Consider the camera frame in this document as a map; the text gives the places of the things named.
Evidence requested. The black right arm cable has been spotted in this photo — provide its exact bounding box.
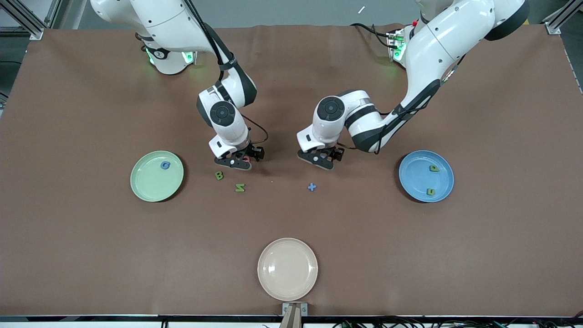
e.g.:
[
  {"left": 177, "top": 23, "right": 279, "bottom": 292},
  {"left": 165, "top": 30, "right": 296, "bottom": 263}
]
[{"left": 182, "top": 0, "right": 270, "bottom": 147}]

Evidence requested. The black table edge rail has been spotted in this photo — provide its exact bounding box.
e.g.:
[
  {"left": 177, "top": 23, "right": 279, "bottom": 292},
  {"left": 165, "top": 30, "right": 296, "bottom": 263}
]
[{"left": 0, "top": 313, "right": 583, "bottom": 323}]

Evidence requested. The black left arm base cable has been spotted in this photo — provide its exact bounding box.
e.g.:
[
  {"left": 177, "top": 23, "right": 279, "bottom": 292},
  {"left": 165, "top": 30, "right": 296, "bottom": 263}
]
[{"left": 350, "top": 22, "right": 393, "bottom": 50}]

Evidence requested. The aluminium frame post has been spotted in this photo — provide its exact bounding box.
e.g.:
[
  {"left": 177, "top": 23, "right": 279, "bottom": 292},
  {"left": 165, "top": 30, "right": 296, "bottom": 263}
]
[
  {"left": 45, "top": 0, "right": 62, "bottom": 29},
  {"left": 542, "top": 0, "right": 583, "bottom": 35},
  {"left": 0, "top": 0, "right": 45, "bottom": 41}
]

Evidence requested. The grey mount bracket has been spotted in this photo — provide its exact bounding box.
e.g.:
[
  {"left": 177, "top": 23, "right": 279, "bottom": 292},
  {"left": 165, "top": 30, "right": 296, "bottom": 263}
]
[{"left": 281, "top": 302, "right": 308, "bottom": 317}]

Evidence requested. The brown table cover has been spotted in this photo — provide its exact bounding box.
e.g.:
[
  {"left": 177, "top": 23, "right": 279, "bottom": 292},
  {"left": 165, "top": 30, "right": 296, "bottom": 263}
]
[{"left": 0, "top": 24, "right": 583, "bottom": 317}]

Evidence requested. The tan wooden strip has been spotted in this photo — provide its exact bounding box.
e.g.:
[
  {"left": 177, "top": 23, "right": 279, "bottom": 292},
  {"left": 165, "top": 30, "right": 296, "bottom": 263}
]
[{"left": 279, "top": 306, "right": 303, "bottom": 328}]

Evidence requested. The blue plate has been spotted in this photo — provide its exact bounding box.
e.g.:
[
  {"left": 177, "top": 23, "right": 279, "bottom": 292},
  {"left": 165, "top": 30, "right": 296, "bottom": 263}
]
[{"left": 399, "top": 150, "right": 455, "bottom": 203}]

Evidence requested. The silver arm base connector box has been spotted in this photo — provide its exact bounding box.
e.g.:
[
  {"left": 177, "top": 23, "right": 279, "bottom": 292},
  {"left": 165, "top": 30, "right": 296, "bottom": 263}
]
[{"left": 386, "top": 30, "right": 406, "bottom": 62}]

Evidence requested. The green plate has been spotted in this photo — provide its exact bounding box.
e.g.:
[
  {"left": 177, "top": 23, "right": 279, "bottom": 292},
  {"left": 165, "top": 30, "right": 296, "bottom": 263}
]
[{"left": 130, "top": 150, "right": 184, "bottom": 202}]

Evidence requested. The tangled black cable bundle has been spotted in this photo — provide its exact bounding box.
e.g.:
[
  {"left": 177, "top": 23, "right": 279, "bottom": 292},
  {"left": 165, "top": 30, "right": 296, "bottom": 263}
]
[{"left": 332, "top": 311, "right": 583, "bottom": 328}]

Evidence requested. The beige plate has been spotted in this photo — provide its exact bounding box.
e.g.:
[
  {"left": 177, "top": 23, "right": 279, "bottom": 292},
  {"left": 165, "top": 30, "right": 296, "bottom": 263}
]
[{"left": 257, "top": 237, "right": 318, "bottom": 302}]

